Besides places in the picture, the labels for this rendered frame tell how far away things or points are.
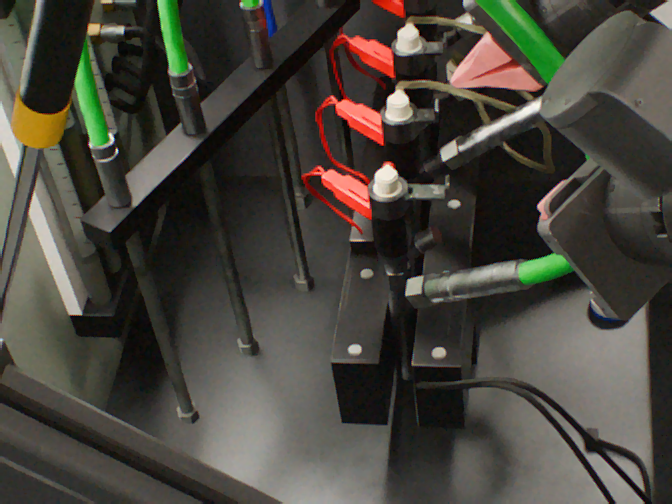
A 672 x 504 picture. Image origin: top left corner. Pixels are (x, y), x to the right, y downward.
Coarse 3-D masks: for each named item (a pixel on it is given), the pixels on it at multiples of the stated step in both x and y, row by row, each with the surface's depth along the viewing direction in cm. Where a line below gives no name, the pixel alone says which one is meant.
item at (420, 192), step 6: (408, 186) 93; (414, 186) 93; (420, 186) 93; (426, 186) 93; (432, 186) 93; (438, 186) 92; (414, 192) 92; (420, 192) 92; (426, 192) 92; (432, 192) 92; (438, 192) 92; (408, 198) 92; (414, 198) 92; (420, 198) 92; (426, 198) 92; (432, 198) 92; (438, 198) 92; (444, 198) 92
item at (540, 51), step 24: (480, 0) 64; (504, 0) 64; (504, 24) 64; (528, 24) 64; (528, 48) 65; (552, 48) 65; (552, 72) 65; (96, 96) 90; (96, 120) 91; (96, 144) 92; (528, 264) 77; (552, 264) 75
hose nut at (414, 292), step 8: (408, 280) 85; (416, 280) 84; (424, 280) 84; (408, 288) 84; (416, 288) 84; (408, 296) 84; (416, 296) 84; (424, 296) 83; (416, 304) 84; (424, 304) 84; (432, 304) 84
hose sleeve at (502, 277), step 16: (448, 272) 83; (464, 272) 81; (480, 272) 80; (496, 272) 79; (512, 272) 78; (432, 288) 83; (448, 288) 82; (464, 288) 81; (480, 288) 80; (496, 288) 79; (512, 288) 78; (528, 288) 78
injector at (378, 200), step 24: (408, 192) 93; (384, 216) 93; (408, 216) 94; (384, 240) 95; (408, 240) 95; (432, 240) 95; (384, 264) 97; (408, 264) 98; (408, 312) 101; (408, 336) 103; (408, 360) 105
